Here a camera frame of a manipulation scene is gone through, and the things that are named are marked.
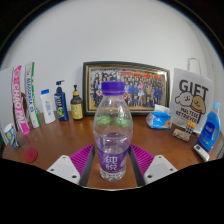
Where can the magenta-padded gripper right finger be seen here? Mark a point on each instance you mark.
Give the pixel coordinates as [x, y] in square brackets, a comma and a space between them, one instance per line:
[143, 158]

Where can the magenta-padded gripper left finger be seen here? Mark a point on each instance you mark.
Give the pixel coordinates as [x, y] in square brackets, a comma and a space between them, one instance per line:
[80, 158]

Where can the purple-capped clear water bottle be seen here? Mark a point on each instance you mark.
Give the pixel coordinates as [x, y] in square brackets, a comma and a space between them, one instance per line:
[112, 150]

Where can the blue tissue pack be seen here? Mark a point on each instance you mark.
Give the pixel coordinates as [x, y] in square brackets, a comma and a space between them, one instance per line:
[159, 120]

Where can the small colourful snack packet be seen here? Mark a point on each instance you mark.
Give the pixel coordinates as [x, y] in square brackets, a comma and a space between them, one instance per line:
[181, 134]

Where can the flat round red coaster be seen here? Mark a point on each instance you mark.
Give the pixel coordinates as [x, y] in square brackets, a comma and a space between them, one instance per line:
[31, 155]

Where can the yellow-labelled brown pump bottle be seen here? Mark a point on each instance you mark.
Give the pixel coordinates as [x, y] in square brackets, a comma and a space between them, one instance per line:
[77, 108]

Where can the dark blue pump bottle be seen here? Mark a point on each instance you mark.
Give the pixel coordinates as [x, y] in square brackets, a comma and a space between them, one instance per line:
[61, 106]

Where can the small white remote control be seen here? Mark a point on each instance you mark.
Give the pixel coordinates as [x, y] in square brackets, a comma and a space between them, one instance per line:
[201, 152]

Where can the white bottle with blue cap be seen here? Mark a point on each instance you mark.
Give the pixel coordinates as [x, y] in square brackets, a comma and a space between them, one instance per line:
[48, 108]

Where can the framed group photo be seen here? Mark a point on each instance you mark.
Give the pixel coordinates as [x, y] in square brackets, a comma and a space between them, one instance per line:
[146, 88]

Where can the blue detergent bottle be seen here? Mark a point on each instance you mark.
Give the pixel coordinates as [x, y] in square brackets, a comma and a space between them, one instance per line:
[210, 131]

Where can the white mug with blue print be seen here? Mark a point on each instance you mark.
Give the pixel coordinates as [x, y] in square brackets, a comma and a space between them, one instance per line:
[11, 135]

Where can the tall white and blue box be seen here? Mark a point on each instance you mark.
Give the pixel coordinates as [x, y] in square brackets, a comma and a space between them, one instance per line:
[32, 96]

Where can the white paper gift bag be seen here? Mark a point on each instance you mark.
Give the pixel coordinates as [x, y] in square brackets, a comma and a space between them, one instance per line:
[191, 96]

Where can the tall pink and white box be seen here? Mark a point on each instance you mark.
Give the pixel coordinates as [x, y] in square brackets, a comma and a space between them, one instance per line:
[19, 100]

